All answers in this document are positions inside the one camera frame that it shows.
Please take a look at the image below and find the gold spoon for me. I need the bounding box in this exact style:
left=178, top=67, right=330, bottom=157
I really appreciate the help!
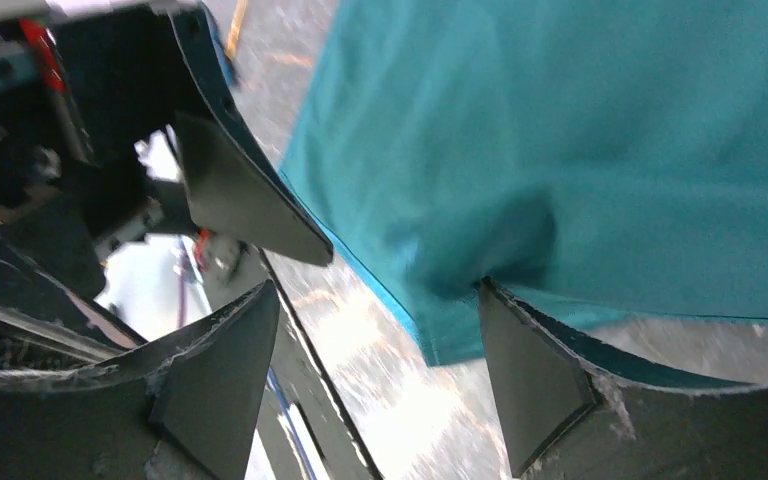
left=225, top=0, right=249, bottom=60

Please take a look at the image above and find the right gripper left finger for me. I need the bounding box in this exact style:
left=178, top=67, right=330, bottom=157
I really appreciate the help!
left=0, top=280, right=281, bottom=479

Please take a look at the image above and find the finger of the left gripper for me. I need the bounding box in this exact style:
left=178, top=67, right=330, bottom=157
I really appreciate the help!
left=170, top=6, right=333, bottom=266

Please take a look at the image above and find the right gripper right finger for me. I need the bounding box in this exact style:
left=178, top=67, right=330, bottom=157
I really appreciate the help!
left=479, top=278, right=768, bottom=479

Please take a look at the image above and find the teal cloth napkin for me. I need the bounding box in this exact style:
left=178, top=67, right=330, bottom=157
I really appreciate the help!
left=280, top=1, right=768, bottom=366

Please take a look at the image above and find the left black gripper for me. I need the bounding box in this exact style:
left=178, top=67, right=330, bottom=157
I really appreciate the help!
left=0, top=6, right=198, bottom=370

